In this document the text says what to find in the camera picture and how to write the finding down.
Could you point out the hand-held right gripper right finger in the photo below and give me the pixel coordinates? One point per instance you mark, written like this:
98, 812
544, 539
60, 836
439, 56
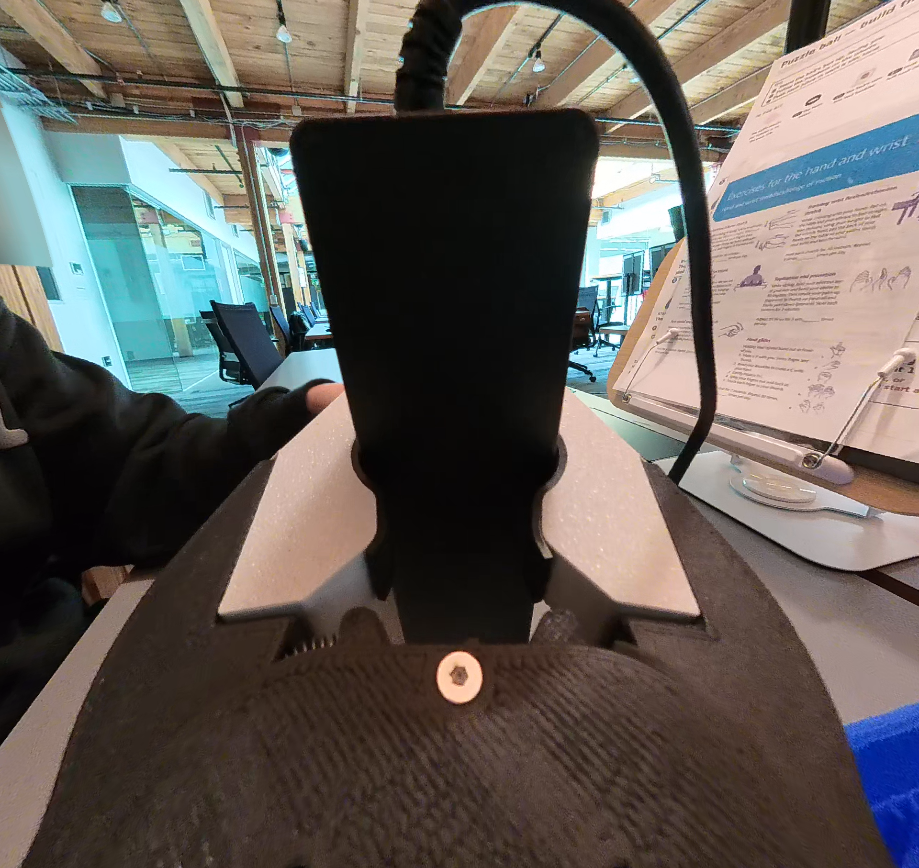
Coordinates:
617, 523

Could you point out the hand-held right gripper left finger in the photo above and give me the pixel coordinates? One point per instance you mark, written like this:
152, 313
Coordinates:
294, 523

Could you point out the black usb hub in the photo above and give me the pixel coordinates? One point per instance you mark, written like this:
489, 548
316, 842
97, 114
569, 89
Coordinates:
445, 308

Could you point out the person's left forearm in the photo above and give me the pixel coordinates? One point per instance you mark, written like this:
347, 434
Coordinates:
143, 452

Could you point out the person's left hand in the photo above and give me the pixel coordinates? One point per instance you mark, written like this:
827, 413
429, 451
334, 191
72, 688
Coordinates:
323, 396

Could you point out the black office chair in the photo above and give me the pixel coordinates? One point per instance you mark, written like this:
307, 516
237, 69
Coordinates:
585, 308
248, 340

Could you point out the wooden document stand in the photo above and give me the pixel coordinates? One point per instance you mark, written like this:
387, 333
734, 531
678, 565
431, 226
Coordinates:
825, 541

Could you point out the printed exercise sheet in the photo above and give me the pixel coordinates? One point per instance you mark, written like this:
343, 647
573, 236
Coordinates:
811, 294

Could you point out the blue plastic bin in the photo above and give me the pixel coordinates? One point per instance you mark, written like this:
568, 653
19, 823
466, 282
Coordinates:
890, 782

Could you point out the printed puzzle instruction sheet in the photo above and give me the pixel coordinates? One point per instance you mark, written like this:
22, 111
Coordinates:
861, 57

